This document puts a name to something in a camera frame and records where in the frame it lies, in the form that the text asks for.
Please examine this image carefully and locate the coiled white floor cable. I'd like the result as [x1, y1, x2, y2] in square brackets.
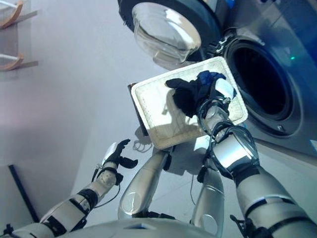
[133, 138, 153, 153]

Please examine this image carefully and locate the silver robot leg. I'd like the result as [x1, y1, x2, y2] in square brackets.
[189, 138, 225, 229]
[118, 146, 173, 222]

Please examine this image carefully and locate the left silver robot leg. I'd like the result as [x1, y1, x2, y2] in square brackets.
[118, 146, 173, 222]

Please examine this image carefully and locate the grey washing machine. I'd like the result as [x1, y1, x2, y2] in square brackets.
[203, 0, 317, 165]

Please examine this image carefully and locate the dark navy garment orange trim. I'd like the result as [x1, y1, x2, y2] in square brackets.
[165, 78, 216, 119]

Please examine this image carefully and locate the right silver robot leg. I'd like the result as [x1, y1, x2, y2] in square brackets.
[189, 138, 225, 229]

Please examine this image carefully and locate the white woven laundry basket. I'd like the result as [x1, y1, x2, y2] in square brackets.
[130, 56, 249, 150]

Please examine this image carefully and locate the silver robot torso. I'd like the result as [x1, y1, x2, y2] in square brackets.
[69, 217, 223, 238]

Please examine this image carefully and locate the blue garment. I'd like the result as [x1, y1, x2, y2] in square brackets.
[197, 70, 227, 86]

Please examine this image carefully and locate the round glass washer door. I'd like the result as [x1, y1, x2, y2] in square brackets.
[117, 0, 221, 71]

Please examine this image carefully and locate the curved wooden hanger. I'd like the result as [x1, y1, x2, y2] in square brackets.
[0, 53, 25, 72]
[0, 0, 25, 29]

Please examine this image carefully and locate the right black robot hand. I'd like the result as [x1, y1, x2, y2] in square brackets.
[208, 77, 238, 102]

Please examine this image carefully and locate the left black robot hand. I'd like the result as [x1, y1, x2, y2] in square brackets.
[103, 138, 139, 170]

